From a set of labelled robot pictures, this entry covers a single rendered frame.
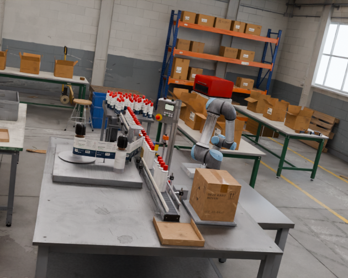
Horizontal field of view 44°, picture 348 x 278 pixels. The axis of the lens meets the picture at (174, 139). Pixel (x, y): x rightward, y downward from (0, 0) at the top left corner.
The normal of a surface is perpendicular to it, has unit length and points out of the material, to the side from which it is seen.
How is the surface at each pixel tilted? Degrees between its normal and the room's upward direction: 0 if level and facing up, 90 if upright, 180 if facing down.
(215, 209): 90
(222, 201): 90
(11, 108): 90
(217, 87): 90
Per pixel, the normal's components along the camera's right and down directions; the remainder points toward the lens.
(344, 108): -0.94, -0.09
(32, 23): 0.29, 0.28
